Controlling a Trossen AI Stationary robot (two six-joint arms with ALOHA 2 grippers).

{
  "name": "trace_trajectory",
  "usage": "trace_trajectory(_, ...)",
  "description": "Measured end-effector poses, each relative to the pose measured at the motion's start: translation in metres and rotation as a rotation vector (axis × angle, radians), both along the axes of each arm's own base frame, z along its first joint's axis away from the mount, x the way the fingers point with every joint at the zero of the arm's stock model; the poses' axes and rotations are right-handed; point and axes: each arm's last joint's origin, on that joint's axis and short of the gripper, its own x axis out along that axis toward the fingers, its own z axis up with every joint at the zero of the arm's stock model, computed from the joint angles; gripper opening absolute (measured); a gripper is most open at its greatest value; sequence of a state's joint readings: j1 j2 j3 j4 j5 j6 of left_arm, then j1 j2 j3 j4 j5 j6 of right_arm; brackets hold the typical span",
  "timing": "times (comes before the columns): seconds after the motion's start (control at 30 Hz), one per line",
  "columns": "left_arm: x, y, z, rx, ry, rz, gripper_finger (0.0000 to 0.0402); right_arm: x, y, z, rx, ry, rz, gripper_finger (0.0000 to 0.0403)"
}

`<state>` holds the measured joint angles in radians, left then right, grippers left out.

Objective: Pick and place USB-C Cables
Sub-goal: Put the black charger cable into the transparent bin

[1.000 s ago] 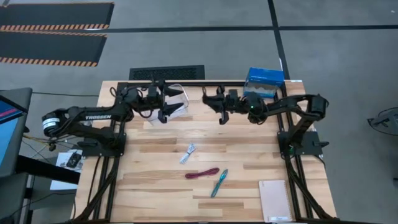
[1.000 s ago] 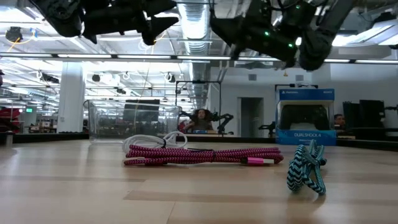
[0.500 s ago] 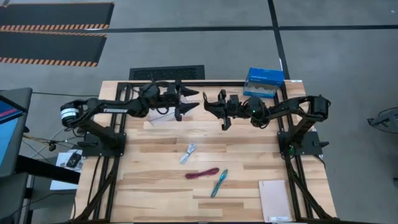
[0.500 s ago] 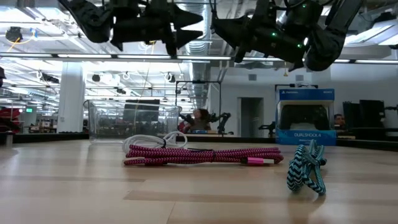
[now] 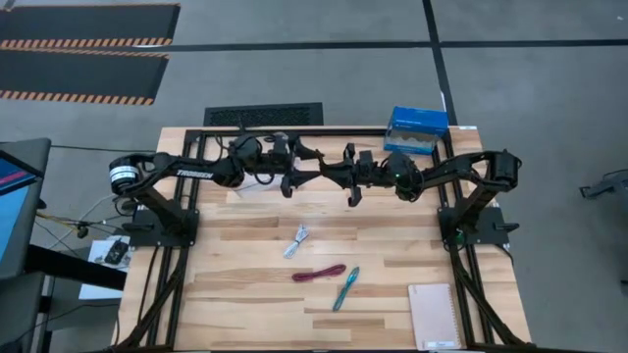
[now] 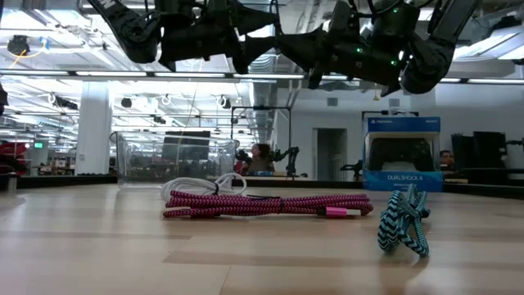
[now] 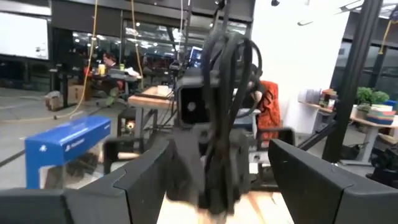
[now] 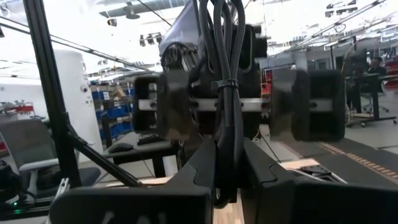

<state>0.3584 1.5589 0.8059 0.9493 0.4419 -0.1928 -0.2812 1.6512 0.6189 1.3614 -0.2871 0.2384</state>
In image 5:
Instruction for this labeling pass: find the white USB-C cable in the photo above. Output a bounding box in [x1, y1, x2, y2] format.
[283, 223, 311, 261]

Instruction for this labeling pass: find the black aluminium extrusion frame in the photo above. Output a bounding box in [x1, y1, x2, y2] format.
[110, 126, 534, 353]

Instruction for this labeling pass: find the black monitor with blue screen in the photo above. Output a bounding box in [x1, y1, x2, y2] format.
[0, 137, 53, 281]

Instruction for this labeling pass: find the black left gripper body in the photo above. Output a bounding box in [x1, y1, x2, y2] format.
[267, 140, 301, 200]

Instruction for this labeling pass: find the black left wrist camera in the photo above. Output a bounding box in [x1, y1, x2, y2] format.
[271, 130, 290, 166]

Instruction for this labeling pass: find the pink spiral notebook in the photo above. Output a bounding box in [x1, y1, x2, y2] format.
[407, 282, 464, 352]

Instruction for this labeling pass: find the red USB-C cable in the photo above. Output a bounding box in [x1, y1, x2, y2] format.
[290, 263, 348, 283]

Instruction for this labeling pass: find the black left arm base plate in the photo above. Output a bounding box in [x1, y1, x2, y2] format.
[128, 207, 200, 248]

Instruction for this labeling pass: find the small black handheld device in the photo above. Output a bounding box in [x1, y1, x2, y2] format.
[103, 238, 131, 267]

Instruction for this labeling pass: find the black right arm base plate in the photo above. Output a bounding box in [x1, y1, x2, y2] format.
[437, 205, 510, 247]

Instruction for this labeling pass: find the black desk crossbar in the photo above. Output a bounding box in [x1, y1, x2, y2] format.
[25, 243, 129, 292]

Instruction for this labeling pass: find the black floor vent grille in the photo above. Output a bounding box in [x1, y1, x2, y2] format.
[203, 102, 325, 128]

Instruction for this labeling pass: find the black floor stand base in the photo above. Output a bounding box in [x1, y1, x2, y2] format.
[578, 168, 628, 203]

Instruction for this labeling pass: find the black hazard-striped floor mat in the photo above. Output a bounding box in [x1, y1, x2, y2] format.
[0, 3, 183, 51]
[0, 47, 171, 107]

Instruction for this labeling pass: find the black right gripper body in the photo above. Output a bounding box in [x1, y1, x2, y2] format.
[342, 142, 392, 209]

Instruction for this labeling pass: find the clear plastic container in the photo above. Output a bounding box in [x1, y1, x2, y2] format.
[235, 169, 288, 197]

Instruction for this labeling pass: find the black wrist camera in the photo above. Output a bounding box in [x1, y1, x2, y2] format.
[356, 148, 376, 174]
[271, 130, 290, 166]

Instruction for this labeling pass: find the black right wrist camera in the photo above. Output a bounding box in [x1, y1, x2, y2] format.
[356, 148, 376, 174]

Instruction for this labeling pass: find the white paper sheet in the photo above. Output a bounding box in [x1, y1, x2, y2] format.
[87, 235, 133, 272]

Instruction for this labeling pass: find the blue PlayStation controller box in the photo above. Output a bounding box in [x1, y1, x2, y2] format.
[383, 105, 450, 157]

